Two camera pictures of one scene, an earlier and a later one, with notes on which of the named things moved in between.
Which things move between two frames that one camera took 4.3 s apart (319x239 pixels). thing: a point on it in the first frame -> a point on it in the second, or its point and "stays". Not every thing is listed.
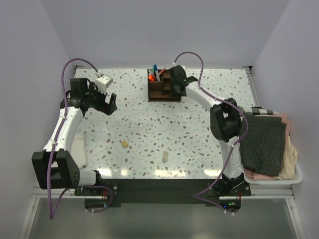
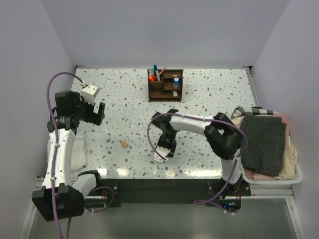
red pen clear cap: x=151 y=73 stays
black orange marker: x=151 y=77 stays
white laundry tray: x=296 y=180 stays
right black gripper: x=174 y=93 -> x=172 y=148
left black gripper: x=104 y=107 -> x=94 y=118
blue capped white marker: x=156 y=69 stays
